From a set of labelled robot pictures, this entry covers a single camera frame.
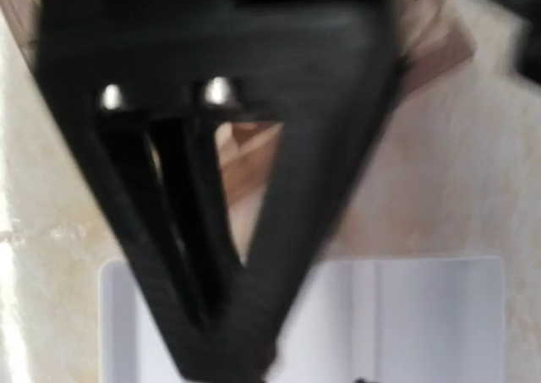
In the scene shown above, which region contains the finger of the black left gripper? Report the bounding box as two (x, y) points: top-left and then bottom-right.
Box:
(58, 112), (271, 381)
(236, 62), (402, 358)

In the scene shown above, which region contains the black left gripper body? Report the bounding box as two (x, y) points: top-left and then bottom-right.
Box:
(36, 0), (400, 121)

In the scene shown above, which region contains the wooden chess board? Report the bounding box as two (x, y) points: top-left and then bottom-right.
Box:
(0, 0), (478, 198)

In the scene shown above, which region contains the white plastic tray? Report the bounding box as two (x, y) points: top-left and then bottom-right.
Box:
(97, 254), (505, 383)

